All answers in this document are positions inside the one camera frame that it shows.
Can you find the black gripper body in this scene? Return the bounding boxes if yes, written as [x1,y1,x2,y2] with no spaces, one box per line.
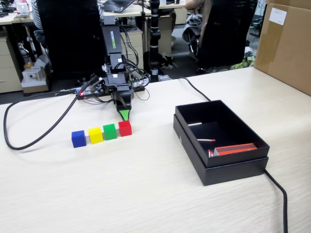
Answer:
[104,72,131,94]

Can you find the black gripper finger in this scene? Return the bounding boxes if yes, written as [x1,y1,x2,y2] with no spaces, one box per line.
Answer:
[112,88,135,112]

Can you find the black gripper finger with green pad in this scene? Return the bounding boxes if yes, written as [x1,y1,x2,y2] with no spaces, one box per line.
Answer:
[118,109,132,122]

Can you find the red cube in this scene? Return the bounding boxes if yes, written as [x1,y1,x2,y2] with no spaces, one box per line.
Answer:
[118,120,133,137]

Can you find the green cube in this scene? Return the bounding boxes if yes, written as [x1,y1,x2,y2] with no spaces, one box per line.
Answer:
[103,123,118,141]

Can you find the yellow cube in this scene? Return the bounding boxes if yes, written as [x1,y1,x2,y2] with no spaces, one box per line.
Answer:
[87,127,103,145]

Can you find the blue cube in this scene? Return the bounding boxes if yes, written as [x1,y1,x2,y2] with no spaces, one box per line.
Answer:
[71,130,87,149]

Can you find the black box tray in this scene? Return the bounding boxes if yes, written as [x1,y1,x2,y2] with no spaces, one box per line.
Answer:
[174,99,271,168]

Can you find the black open box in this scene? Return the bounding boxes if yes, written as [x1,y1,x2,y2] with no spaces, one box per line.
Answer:
[173,114,269,187]

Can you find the large cardboard box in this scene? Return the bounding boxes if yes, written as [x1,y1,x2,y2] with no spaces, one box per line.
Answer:
[253,0,311,97]

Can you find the controller circuit board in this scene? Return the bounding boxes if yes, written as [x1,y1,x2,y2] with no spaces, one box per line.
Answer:
[75,87,98,98]

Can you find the beige drawer cabinet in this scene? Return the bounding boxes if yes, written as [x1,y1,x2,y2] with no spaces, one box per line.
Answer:
[0,36,24,94]
[120,26,144,71]

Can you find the black mesh office chair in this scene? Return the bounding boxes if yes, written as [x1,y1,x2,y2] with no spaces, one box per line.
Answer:
[36,0,109,81]
[189,0,258,74]

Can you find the light wooden office desk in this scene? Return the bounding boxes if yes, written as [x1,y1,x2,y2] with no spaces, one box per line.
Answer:
[0,11,37,26]
[104,1,189,19]

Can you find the black laptop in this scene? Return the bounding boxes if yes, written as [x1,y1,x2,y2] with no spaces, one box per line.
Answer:
[101,0,135,13]

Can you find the white cardboard carton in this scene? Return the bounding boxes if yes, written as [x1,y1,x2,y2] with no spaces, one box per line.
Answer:
[20,67,50,94]

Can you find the grey garment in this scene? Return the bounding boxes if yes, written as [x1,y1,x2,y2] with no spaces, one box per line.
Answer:
[182,13,204,45]

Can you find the person in striped shirt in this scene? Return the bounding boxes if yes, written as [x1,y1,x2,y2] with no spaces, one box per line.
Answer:
[31,0,46,31]

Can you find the orange matchbox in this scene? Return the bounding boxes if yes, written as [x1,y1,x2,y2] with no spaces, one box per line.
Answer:
[213,143,258,156]

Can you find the green and white bundle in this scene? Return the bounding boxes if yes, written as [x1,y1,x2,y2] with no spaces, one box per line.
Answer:
[230,45,256,71]

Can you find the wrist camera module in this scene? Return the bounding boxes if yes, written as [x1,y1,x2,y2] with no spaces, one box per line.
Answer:
[91,76,106,94]

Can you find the thin black wire bundle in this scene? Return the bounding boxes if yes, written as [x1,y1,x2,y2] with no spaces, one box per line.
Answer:
[118,23,152,101]

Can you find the thick black camera cable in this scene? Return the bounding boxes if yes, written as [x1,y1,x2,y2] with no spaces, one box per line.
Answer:
[2,77,103,150]

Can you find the thick black power cable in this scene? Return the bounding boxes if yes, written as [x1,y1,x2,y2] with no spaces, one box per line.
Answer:
[176,77,289,233]

